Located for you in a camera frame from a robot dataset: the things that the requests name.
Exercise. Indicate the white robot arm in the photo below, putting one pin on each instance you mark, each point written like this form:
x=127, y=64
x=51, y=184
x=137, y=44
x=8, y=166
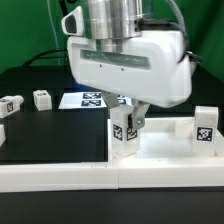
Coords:
x=115, y=47

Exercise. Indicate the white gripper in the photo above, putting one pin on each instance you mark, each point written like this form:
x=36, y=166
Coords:
x=152, y=68

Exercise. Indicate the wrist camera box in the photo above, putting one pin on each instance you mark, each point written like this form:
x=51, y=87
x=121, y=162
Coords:
x=73, y=23

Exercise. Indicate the white square tabletop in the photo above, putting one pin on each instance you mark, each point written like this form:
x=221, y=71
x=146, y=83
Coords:
x=164, y=138

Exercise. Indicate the white front fence bar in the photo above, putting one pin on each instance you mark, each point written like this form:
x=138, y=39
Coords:
x=116, y=175

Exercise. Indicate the paper sheet with markers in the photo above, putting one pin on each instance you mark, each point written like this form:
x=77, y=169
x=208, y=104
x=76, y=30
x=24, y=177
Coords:
x=82, y=100

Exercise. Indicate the white left fence piece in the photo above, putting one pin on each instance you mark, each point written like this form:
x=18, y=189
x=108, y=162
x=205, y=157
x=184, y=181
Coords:
x=2, y=134

